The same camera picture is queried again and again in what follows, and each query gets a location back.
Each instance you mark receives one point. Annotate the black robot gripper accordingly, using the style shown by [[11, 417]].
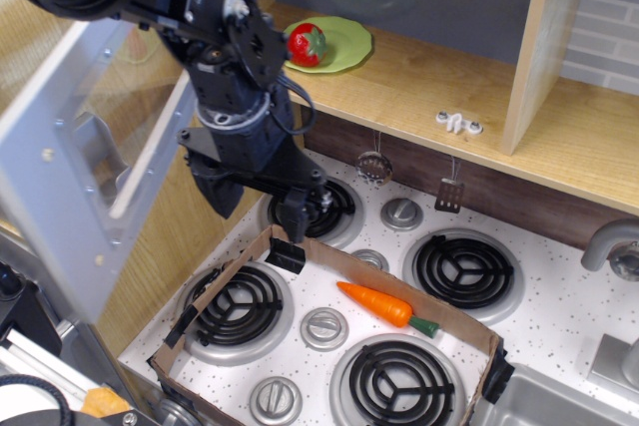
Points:
[[253, 148]]

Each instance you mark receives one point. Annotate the silver toy microwave door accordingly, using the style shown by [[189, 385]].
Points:
[[106, 68]]

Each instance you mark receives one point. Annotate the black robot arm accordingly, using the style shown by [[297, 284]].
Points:
[[234, 57]]

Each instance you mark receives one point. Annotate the back left black burner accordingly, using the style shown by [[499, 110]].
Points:
[[328, 225]]

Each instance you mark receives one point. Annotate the black burner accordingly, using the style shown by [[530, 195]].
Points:
[[248, 307], [464, 269], [399, 383], [328, 225]]

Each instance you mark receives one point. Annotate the front left black burner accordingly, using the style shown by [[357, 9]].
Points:
[[248, 307]]

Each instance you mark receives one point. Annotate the hanging silver strainer spoon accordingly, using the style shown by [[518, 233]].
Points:
[[372, 166]]

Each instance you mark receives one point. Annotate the small silver middle knob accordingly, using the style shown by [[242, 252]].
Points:
[[372, 257]]

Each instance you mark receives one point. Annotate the silver centre stove knob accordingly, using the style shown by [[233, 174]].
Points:
[[324, 329]]

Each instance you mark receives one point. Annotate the silver stove knob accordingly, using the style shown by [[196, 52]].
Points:
[[401, 214], [324, 329], [276, 401]]

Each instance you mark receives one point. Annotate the silver back stove knob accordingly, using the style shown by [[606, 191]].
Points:
[[401, 214]]

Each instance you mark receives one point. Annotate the red toy strawberry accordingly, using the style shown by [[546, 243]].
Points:
[[307, 45]]

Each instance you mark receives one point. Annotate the orange toy carrot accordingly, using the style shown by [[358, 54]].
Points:
[[393, 310]]

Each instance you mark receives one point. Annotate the green toy plate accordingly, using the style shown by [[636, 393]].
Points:
[[348, 44]]

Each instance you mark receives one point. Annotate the hanging silver toy spatula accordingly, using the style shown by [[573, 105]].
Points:
[[451, 190]]

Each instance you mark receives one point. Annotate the silver front stove knob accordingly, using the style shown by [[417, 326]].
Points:
[[276, 401]]

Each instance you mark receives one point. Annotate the white door latch clip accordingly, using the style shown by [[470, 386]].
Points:
[[456, 123]]

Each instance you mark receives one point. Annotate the back right black burner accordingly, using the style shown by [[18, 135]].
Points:
[[464, 269]]

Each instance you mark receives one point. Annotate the front right black burner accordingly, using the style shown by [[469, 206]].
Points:
[[399, 383]]

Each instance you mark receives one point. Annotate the silver oven front knob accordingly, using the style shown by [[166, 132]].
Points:
[[171, 413]]

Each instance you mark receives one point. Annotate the orange tape piece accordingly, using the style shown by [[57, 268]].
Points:
[[102, 402]]

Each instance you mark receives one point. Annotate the wooden shelf unit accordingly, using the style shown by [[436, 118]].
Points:
[[568, 136]]

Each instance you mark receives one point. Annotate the silver toy sink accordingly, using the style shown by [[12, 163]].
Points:
[[531, 398]]

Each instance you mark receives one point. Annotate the grey toy faucet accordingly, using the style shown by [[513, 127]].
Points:
[[617, 243]]

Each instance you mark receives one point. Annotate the brown cardboard frame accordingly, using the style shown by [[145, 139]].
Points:
[[272, 333]]

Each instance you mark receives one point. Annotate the grey wall phone holder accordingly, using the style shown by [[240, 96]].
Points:
[[94, 140]]

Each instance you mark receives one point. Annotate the grey faucet handle base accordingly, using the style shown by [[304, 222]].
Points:
[[615, 367]]

